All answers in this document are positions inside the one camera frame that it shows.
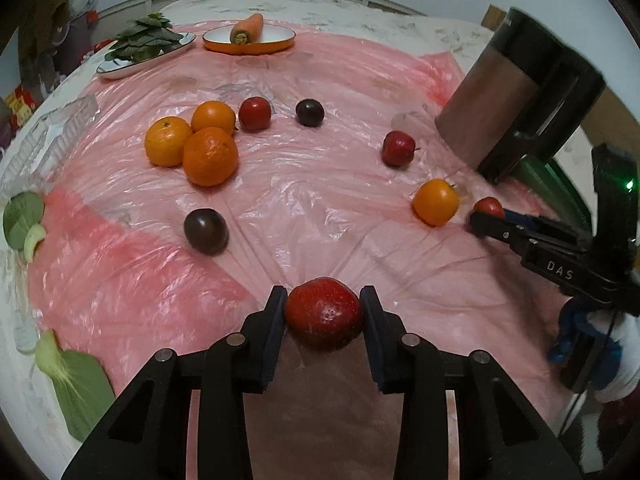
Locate carrot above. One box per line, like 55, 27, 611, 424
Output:
230, 13, 264, 44

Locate green leafy vegetables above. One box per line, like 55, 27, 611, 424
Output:
105, 12, 183, 63

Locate small red apple gripped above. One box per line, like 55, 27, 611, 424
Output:
473, 197, 506, 219

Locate large red apple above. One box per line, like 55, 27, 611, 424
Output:
284, 276, 363, 352

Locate bok choy leaf lower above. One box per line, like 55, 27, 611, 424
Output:
35, 330, 115, 442

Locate floral bed duvet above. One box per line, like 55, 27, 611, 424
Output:
0, 0, 601, 461

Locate dark plum back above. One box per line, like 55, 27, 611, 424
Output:
295, 99, 324, 128

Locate bok choy leaf upper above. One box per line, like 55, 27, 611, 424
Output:
2, 191, 47, 263

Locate orange back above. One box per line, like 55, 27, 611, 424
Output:
191, 101, 236, 134

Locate small orange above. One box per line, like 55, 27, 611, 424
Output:
412, 179, 460, 226

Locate dark plum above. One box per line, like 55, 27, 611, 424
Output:
183, 208, 229, 256
295, 99, 324, 128

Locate wooden headboard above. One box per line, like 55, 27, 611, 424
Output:
475, 6, 639, 162

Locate green tray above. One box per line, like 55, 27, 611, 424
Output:
511, 155, 593, 234

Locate pink plastic sheet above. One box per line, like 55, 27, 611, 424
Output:
27, 19, 576, 480

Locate black and copper canister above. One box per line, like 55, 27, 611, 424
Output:
435, 8, 605, 183

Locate bok choy leaf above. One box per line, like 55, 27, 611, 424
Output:
35, 330, 115, 442
2, 191, 47, 263

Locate large orange front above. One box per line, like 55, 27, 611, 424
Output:
182, 127, 239, 188

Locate orange rimmed white plate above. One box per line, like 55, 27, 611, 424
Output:
200, 24, 298, 56

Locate white plate with greens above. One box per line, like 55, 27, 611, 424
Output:
95, 31, 198, 82

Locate gloved right hand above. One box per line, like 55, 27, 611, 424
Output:
548, 298, 639, 404

